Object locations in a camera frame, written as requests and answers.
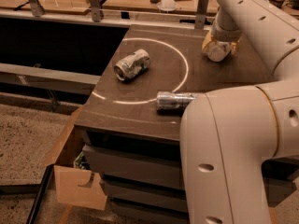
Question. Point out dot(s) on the black mesh cup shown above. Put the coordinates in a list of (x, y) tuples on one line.
[(277, 3)]

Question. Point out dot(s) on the clear plastic water bottle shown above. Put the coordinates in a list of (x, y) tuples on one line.
[(217, 51)]

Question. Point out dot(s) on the metal bracket post right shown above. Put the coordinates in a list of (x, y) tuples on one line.
[(200, 15)]

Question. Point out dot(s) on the white round dish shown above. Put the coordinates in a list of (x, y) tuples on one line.
[(167, 5)]

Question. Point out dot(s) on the tall silver energy drink can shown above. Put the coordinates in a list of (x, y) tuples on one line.
[(167, 100)]

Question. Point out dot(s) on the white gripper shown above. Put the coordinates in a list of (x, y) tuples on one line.
[(224, 35)]

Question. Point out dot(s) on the brown cardboard box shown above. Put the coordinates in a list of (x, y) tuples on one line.
[(74, 186)]

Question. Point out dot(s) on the metal bracket post left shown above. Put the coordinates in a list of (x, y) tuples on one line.
[(36, 8)]

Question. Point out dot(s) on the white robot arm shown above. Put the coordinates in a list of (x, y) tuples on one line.
[(226, 135)]

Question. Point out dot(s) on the grey drawer cabinet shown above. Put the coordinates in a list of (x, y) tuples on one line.
[(135, 147)]

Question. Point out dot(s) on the metal bracket post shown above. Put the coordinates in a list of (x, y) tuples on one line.
[(96, 10), (200, 15), (36, 8)]

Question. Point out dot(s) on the crushed green 7up can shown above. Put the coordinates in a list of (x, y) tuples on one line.
[(132, 65)]

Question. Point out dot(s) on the metal bracket post middle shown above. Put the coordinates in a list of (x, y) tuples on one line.
[(96, 10)]

